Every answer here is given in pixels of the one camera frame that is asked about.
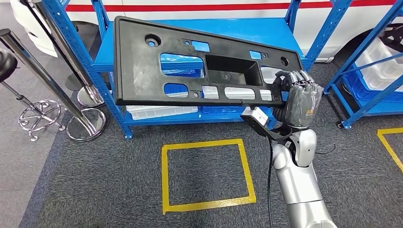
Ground yellow floor tape square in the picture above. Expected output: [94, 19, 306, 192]
[377, 127, 403, 174]

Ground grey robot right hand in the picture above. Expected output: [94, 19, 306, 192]
[271, 69, 325, 129]

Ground white plastic tray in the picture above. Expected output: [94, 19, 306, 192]
[355, 36, 403, 92]
[260, 66, 284, 85]
[130, 110, 199, 121]
[125, 105, 199, 115]
[201, 85, 273, 101]

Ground stanchion with dark base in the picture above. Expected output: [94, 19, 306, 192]
[64, 73, 84, 92]

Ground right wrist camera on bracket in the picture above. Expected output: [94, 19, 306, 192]
[240, 106, 293, 141]

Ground chrome stool with black seat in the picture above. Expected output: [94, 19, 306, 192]
[0, 48, 66, 142]

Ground white car with red stripe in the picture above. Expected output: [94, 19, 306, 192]
[9, 0, 403, 64]

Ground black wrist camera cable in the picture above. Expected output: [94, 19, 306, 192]
[266, 137, 275, 228]

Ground black plastic plate holder part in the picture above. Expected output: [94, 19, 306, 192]
[113, 16, 305, 108]

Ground blue wheeled shelf rack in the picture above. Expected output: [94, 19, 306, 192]
[323, 0, 403, 130]

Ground blue steel shelf rack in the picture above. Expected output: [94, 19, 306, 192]
[41, 0, 354, 139]

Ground chrome stanchion post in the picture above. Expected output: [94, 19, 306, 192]
[19, 0, 105, 108]
[0, 28, 106, 142]

